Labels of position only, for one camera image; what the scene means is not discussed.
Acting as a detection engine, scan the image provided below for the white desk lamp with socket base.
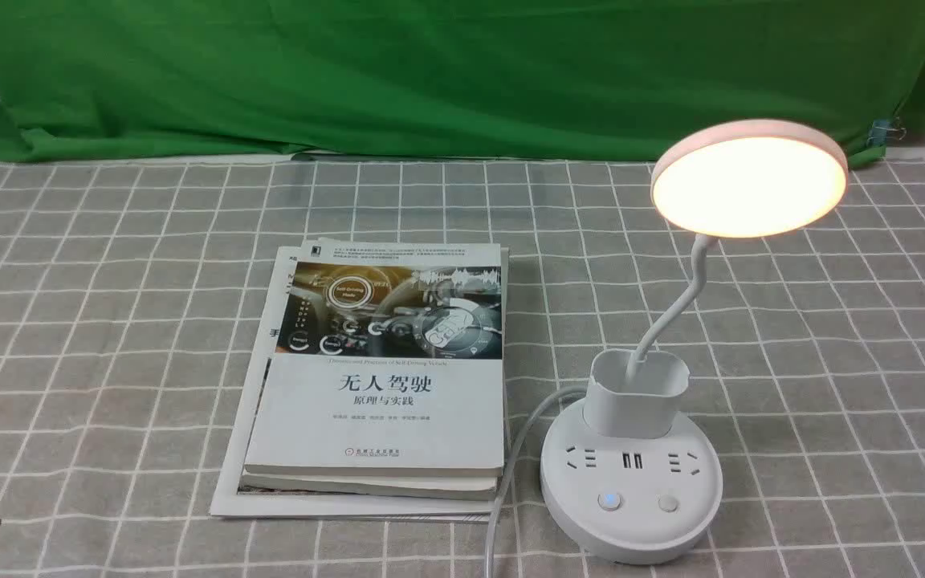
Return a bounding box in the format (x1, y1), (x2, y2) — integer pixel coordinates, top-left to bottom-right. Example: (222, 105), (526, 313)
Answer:
(540, 120), (849, 566)

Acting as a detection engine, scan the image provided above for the middle book in stack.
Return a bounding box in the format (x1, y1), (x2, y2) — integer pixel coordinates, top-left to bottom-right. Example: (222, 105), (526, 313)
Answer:
(239, 238), (511, 502)

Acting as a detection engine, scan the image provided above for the bottom white thin book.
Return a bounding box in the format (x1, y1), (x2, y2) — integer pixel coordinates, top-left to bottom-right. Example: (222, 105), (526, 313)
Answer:
(209, 246), (491, 523)

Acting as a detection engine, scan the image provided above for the self-driving book top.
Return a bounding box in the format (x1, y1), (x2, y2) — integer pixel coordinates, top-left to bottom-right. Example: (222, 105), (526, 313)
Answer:
(243, 246), (506, 479)

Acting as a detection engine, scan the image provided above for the white lamp power cable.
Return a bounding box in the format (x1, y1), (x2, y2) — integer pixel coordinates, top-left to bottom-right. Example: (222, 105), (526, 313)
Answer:
(484, 385), (589, 578)

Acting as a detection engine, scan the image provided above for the grey checked tablecloth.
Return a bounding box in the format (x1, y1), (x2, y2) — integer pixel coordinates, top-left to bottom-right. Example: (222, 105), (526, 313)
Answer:
(0, 161), (925, 577)

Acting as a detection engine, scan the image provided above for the green backdrop cloth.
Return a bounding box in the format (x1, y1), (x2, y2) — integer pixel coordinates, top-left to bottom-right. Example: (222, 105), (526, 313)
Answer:
(0, 1), (925, 164)

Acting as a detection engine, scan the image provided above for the blue binder clip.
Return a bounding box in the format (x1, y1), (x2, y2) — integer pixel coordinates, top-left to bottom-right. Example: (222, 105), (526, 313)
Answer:
(866, 118), (907, 148)

